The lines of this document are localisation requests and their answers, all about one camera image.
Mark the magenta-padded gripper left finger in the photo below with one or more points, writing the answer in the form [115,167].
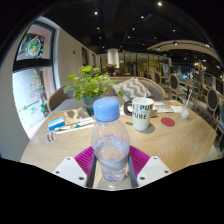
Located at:
[81,163]

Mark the yellow backed shelf unit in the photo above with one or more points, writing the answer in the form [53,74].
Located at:
[146,63]

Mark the wooden tissue box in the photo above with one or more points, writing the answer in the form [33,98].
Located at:
[154,111]

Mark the person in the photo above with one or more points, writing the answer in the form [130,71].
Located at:
[109,70]

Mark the white round column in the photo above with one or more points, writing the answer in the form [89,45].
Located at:
[113,57]

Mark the yellow white table card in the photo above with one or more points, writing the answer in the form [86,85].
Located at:
[175,102]

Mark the brown card with prints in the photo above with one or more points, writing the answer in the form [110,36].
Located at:
[76,115]

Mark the green potted plant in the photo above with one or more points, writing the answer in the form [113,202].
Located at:
[88,85]

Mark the white pen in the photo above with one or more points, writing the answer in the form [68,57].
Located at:
[80,125]

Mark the white printed mug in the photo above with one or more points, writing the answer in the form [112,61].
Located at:
[142,115]

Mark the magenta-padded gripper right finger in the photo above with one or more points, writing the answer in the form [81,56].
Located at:
[141,161]

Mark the blue white striped packet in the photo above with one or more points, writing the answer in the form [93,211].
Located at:
[56,123]

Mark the grey curved sofa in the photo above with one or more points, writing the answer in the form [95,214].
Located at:
[60,96]

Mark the flat round red coaster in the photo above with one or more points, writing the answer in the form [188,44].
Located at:
[167,121]

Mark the grey white chevron pillow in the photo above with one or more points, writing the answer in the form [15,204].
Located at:
[133,87]

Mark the clear plastic cup with straw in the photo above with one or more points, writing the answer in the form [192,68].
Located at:
[186,111]

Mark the blister pill pack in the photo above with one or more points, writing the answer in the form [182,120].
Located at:
[51,137]

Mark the group of round-backed chairs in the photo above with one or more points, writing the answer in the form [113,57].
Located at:
[210,96]

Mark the clear water bottle blue cap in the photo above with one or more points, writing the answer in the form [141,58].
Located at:
[110,140]

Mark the group of ceiling spotlights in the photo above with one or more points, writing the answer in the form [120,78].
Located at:
[143,16]

